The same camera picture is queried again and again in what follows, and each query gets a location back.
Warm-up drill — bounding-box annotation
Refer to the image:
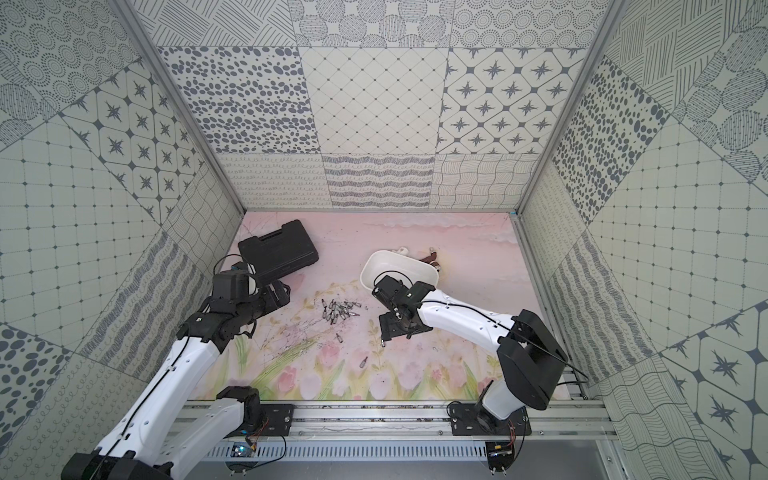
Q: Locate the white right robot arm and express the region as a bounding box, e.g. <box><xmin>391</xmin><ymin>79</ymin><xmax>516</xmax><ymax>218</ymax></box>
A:
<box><xmin>372</xmin><ymin>275</ymin><xmax>568</xmax><ymax>420</ymax></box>

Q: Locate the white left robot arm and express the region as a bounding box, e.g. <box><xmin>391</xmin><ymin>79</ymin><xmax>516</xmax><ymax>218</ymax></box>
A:
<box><xmin>61</xmin><ymin>269</ymin><xmax>290</xmax><ymax>479</ymax></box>

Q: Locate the white plastic storage box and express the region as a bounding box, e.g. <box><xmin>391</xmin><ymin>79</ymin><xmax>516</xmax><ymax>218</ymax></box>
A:
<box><xmin>359</xmin><ymin>250</ymin><xmax>439</xmax><ymax>291</ymax></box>

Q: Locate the maroon faucet valve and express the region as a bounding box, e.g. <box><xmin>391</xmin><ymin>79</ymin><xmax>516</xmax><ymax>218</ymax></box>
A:
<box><xmin>421</xmin><ymin>248</ymin><xmax>441</xmax><ymax>270</ymax></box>

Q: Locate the black plastic tool case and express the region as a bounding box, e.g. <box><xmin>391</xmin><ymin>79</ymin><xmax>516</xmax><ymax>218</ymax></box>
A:
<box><xmin>238</xmin><ymin>220</ymin><xmax>319</xmax><ymax>287</ymax></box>

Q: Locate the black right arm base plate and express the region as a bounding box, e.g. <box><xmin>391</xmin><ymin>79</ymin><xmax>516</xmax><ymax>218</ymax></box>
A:
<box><xmin>446</xmin><ymin>401</ymin><xmax>532</xmax><ymax>437</ymax></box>

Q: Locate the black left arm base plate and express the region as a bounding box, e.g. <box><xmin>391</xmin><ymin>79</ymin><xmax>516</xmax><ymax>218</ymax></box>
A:
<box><xmin>235</xmin><ymin>403</ymin><xmax>295</xmax><ymax>437</ymax></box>

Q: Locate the white slotted cable duct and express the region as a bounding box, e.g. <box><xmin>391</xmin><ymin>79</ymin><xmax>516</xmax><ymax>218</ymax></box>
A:
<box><xmin>203</xmin><ymin>439</ymin><xmax>486</xmax><ymax>463</ymax></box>

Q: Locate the aluminium mounting rail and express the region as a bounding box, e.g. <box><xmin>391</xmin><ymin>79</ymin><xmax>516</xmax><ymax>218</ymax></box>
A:
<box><xmin>287</xmin><ymin>400</ymin><xmax>618</xmax><ymax>440</ymax></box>

